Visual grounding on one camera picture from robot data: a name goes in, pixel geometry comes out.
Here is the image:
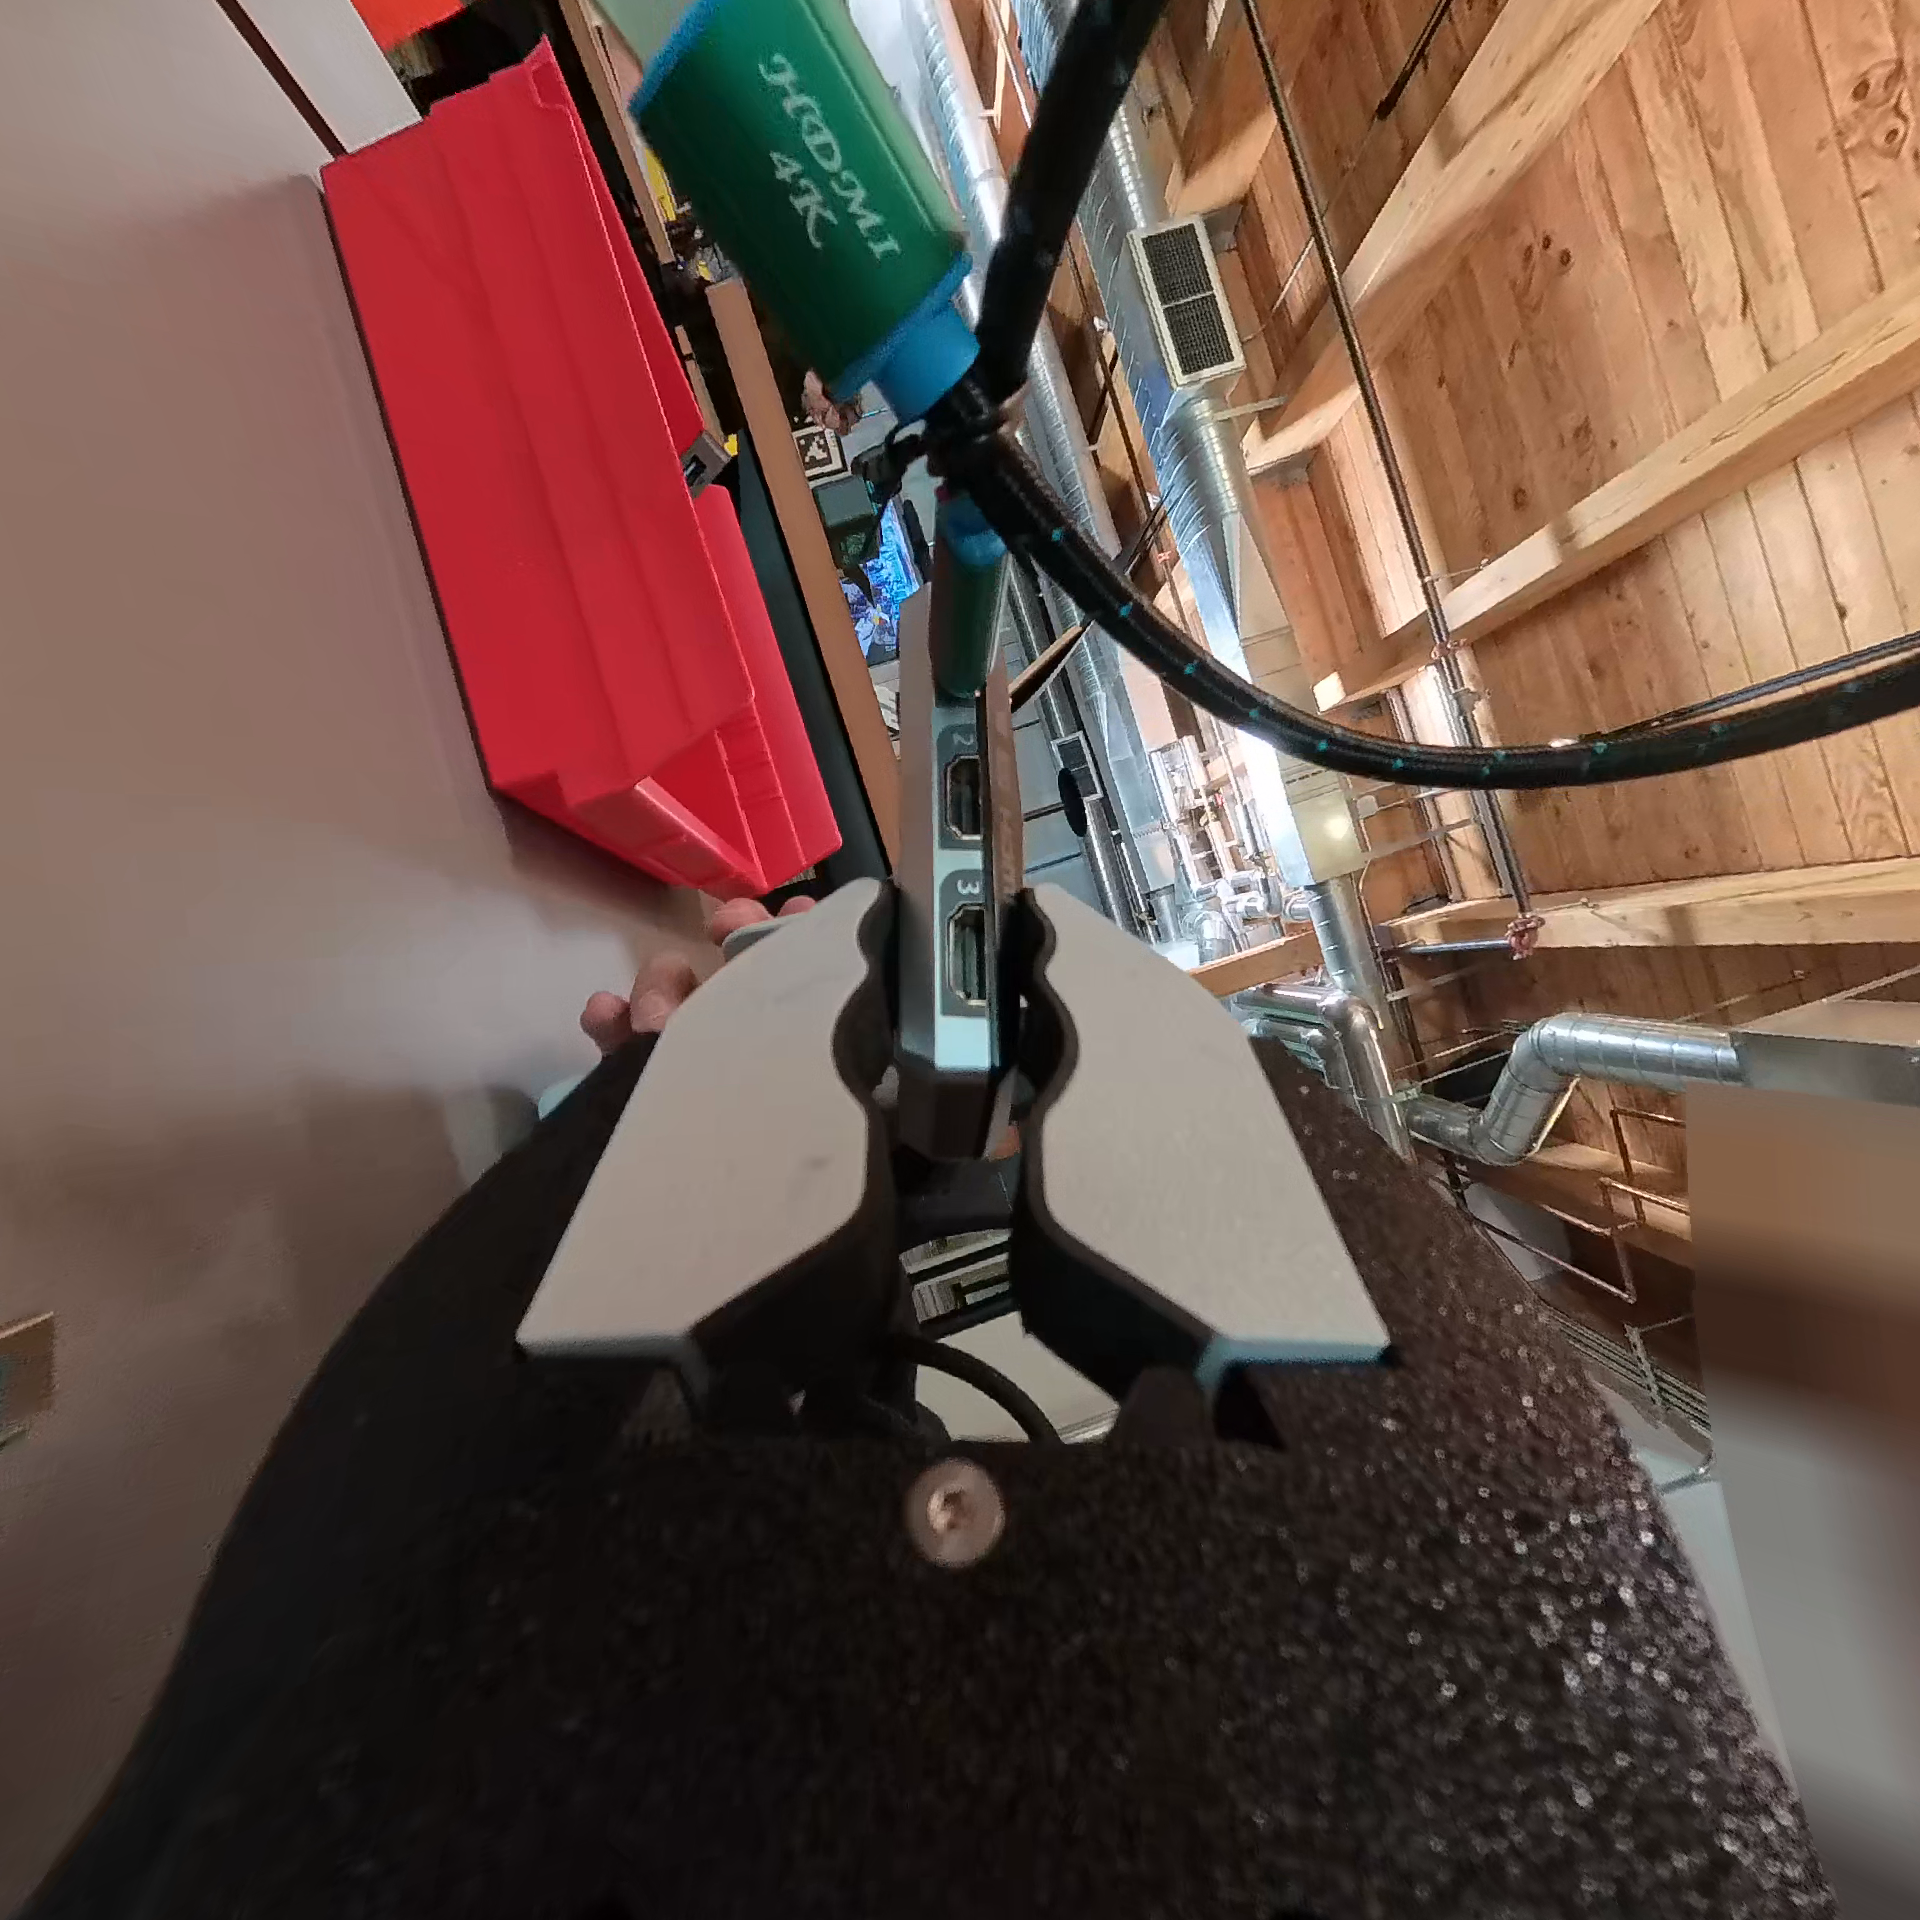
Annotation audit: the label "rectangular metal duct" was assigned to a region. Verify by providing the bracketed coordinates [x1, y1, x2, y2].
[1732, 995, 1920, 1097]

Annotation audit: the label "black braided cable green plugs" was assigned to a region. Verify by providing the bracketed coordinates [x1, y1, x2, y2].
[625, 0, 1920, 789]

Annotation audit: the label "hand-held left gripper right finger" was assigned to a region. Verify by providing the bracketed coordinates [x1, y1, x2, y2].
[1013, 883, 1396, 1378]

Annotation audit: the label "grey metal switch box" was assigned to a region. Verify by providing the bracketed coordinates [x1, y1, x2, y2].
[892, 599, 1039, 1163]

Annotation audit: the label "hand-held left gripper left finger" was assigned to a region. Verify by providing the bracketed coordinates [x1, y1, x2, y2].
[515, 873, 902, 1375]

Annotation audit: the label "silver elbow duct pipe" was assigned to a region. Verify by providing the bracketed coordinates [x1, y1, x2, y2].
[1401, 1009, 1748, 1169]

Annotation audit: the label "person's right hand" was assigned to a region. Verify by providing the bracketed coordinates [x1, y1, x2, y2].
[582, 893, 820, 1051]

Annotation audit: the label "thin black cable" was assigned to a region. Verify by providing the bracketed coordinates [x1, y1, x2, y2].
[900, 1339, 1059, 1444]

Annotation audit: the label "white vent grille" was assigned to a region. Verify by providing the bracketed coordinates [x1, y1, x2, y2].
[1124, 216, 1251, 389]

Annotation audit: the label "computer monitor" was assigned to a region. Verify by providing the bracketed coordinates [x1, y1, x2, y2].
[837, 497, 934, 665]

